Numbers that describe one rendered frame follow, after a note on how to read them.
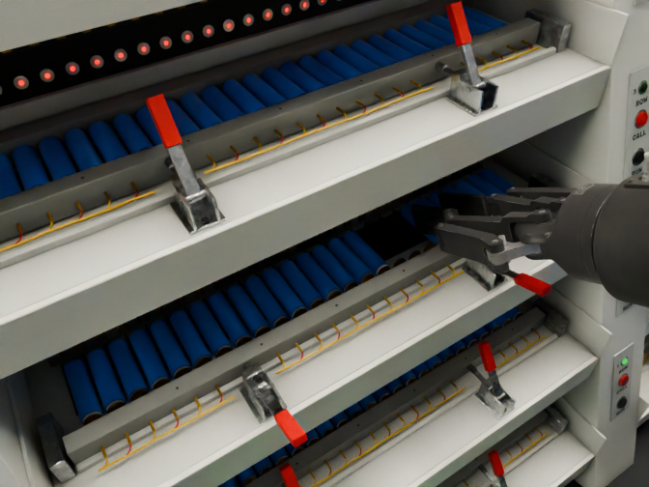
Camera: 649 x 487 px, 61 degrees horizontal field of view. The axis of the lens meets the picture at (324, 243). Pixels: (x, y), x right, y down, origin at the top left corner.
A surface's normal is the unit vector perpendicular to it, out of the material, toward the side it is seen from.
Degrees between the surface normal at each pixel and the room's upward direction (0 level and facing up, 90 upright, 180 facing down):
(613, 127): 90
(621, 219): 50
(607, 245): 72
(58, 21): 108
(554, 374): 18
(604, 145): 90
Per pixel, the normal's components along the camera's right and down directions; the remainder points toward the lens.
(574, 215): -0.82, -0.36
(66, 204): 0.53, 0.57
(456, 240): -0.88, 0.38
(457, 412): -0.04, -0.72
